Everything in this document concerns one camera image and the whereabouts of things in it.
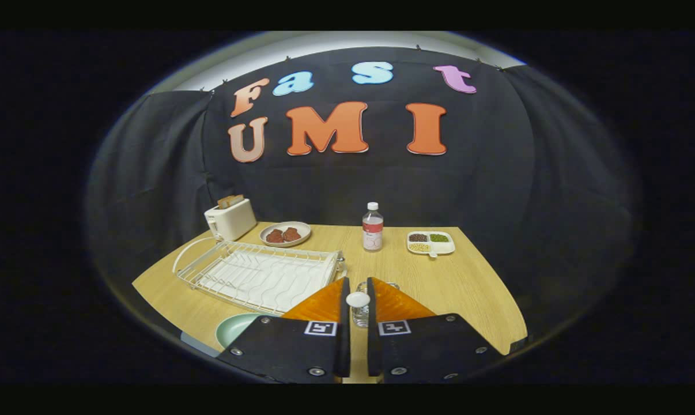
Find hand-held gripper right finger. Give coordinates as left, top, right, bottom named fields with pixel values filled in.
left=367, top=277, right=505, bottom=384

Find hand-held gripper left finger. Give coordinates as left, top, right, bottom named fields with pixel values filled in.
left=216, top=277, right=351, bottom=384

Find metal mesh basket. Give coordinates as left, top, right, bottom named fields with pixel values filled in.
left=352, top=281, right=401, bottom=328

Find pale green plate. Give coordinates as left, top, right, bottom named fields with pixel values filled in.
left=216, top=313, right=265, bottom=349

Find white wire dish rack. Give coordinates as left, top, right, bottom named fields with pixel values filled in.
left=172, top=237, right=348, bottom=316

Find beige plate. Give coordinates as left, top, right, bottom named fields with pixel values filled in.
left=259, top=221, right=312, bottom=248

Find white divided dish with beans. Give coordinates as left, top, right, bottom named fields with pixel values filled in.
left=406, top=231, right=456, bottom=258

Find white drip tray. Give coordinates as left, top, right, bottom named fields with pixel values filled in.
left=201, top=254, right=338, bottom=315

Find clear water bottle red label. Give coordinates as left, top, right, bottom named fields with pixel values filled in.
left=362, top=202, right=384, bottom=252

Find white toaster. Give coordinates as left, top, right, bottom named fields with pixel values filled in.
left=204, top=195, right=258, bottom=242

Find black backdrop cloth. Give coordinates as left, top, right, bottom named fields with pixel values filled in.
left=85, top=46, right=636, bottom=346

